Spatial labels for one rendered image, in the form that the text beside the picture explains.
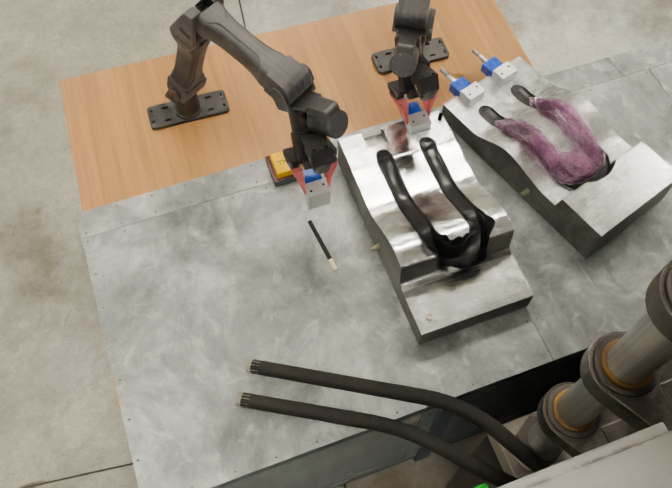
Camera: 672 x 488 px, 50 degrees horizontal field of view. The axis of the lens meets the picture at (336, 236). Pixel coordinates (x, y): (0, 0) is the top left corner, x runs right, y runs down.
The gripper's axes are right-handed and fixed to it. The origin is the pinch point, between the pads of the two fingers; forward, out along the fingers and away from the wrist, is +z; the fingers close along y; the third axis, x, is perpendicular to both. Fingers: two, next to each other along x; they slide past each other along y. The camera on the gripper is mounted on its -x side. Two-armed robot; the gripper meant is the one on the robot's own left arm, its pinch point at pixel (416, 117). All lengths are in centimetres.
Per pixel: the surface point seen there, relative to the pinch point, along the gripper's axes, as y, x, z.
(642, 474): -17, -106, -8
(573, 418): -7, -76, 21
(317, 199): -29.7, -14.5, 4.1
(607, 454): -20, -103, -9
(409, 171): -6.6, -9.4, 7.7
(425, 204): -6.9, -18.3, 11.5
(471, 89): 17.1, 6.1, 0.3
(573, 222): 22.7, -29.9, 20.4
